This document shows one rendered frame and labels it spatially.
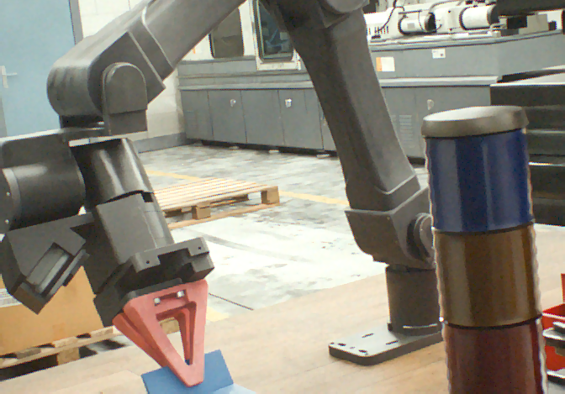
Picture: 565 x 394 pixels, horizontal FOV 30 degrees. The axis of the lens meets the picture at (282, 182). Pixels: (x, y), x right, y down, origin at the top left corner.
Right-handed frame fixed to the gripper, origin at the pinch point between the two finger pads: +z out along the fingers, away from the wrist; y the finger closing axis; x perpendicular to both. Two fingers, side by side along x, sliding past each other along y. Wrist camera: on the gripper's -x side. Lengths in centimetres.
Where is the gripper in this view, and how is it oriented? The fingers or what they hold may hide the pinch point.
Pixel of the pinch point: (189, 375)
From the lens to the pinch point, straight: 82.9
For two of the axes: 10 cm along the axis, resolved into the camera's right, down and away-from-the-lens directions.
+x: 8.1, -2.0, 5.6
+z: 4.0, 8.8, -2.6
